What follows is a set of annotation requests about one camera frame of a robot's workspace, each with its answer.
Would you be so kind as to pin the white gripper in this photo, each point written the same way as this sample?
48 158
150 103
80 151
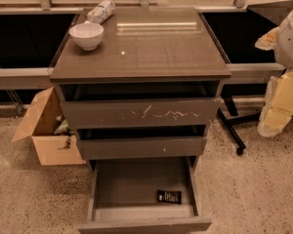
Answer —
290 44

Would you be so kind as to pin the black rxbar chocolate bar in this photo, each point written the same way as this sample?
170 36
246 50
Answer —
174 197

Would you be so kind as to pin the grey top drawer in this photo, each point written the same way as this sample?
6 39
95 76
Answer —
126 113

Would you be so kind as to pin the grey drawer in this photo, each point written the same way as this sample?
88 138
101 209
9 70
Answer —
126 113
119 143
123 198

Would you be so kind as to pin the grey drawer cabinet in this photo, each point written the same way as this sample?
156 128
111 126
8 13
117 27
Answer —
146 53

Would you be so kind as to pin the grey middle drawer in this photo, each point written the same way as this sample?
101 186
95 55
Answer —
119 143

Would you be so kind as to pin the grey bottom drawer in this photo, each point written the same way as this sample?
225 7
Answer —
123 198

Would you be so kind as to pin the black folding table stand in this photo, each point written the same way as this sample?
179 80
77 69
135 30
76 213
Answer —
243 77

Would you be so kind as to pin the white blue snack bag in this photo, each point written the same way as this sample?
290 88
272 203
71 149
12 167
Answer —
102 12

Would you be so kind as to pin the white ceramic bowl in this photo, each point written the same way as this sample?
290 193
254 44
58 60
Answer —
87 36

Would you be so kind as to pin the green items in box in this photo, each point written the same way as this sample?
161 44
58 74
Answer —
63 129

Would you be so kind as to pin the open cardboard box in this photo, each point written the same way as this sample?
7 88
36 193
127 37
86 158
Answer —
39 123

